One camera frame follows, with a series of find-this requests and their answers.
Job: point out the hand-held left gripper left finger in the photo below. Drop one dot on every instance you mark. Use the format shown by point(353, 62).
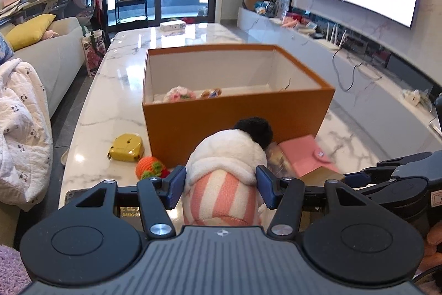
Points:
point(176, 184)

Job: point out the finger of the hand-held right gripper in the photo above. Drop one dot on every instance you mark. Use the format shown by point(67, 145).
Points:
point(407, 158)
point(380, 179)

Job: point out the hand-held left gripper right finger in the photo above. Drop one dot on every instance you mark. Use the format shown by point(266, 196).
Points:
point(265, 185)

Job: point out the orange crochet toy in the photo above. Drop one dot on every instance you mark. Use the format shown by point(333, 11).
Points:
point(148, 167)

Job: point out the pink wallet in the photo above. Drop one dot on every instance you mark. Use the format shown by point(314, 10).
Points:
point(300, 153)

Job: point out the white pink striped plush toy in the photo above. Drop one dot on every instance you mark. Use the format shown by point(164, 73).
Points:
point(221, 156)

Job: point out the yellow tape measure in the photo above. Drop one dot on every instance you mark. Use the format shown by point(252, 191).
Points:
point(126, 148)

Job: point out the orange cardboard box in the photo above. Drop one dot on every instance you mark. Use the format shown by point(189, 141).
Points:
point(207, 129)

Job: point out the person's right hand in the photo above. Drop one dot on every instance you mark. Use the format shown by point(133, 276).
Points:
point(435, 243)

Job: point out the gold foil packet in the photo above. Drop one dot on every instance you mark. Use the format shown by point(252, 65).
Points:
point(128, 213)

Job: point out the tan flat box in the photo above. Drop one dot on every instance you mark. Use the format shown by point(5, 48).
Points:
point(323, 175)

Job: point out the white power strip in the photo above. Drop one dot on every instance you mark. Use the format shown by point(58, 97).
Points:
point(414, 97)

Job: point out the pink flower bouquet toy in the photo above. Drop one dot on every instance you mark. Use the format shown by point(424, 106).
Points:
point(179, 94)

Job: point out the small brown blue toy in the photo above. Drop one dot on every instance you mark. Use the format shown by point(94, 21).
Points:
point(210, 93)

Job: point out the dark flat device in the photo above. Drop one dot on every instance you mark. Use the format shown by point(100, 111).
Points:
point(74, 196)

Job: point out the white router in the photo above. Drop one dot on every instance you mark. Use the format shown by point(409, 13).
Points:
point(331, 41)

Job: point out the white marble television cabinet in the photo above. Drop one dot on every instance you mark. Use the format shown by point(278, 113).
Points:
point(310, 46)

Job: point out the printed tote bag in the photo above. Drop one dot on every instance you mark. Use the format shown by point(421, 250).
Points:
point(94, 53)

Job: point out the small white box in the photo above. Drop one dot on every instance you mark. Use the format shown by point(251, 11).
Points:
point(172, 26)

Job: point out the pink items on cabinet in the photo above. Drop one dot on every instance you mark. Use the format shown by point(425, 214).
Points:
point(293, 22)

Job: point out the white panda print blanket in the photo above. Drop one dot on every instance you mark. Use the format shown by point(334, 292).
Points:
point(20, 129)

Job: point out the clear glass vase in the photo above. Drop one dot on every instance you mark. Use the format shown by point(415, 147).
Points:
point(267, 9)

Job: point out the grey sofa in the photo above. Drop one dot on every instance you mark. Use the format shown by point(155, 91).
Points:
point(51, 54)

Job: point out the purple furry stool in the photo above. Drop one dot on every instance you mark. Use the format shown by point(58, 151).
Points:
point(12, 270)

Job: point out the yellow pillow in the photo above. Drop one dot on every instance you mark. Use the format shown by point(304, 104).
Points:
point(29, 32)

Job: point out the blue patterned pillow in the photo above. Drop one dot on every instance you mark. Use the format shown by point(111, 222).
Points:
point(5, 48)

